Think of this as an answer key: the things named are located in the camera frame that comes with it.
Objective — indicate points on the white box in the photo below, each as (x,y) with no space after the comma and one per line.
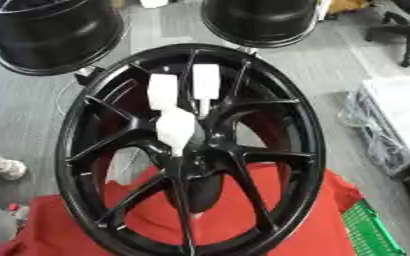
(404,106)

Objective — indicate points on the black wheel rim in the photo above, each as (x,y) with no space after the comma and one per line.
(51,33)
(261,20)

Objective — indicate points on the person's shoe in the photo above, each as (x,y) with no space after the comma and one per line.
(7,167)

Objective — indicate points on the black spoked wheel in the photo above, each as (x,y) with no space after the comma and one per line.
(132,130)

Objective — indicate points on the green plastic crate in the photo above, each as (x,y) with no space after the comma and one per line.
(370,233)

